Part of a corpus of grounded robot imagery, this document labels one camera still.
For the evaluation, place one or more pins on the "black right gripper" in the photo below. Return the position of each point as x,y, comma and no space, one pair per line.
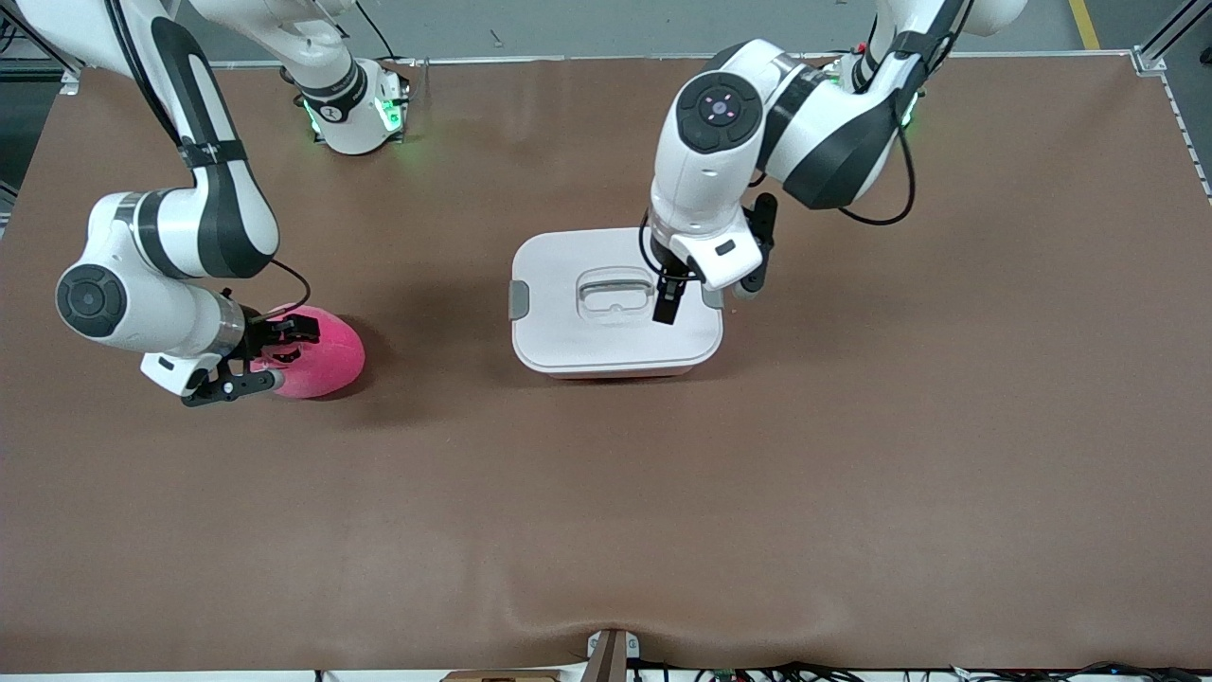
265,336

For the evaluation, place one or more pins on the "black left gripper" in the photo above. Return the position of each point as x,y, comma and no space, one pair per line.
671,288

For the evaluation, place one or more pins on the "pink plush toy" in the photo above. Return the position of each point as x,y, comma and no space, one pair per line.
331,365

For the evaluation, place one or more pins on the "white plastic box lid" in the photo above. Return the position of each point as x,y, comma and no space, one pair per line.
568,341

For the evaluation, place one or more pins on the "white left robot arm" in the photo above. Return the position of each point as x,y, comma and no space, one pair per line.
710,180

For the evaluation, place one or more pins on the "grey lid latch clip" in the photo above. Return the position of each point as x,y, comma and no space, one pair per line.
519,299
715,299

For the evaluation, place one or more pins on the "brown table mat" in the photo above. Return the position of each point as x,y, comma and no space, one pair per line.
606,493

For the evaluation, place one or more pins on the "aluminium frame with black struts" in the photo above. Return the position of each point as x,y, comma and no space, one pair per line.
68,83

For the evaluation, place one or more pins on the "small metal bracket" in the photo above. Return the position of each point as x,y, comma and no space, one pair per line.
632,647

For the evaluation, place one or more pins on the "aluminium frame post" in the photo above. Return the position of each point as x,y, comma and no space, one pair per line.
1174,28

